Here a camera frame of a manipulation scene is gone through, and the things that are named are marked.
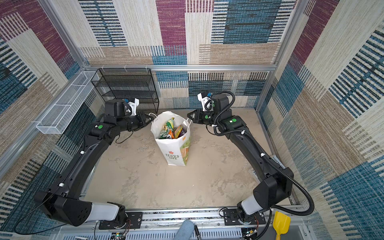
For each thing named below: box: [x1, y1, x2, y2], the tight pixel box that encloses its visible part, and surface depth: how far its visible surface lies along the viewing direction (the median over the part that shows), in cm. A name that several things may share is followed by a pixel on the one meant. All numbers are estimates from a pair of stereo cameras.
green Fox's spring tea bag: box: [158, 117, 175, 140], surface depth 87 cm
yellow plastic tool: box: [272, 210, 291, 240], surface depth 73 cm
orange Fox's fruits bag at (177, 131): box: [174, 124, 183, 139], surface depth 87 cm
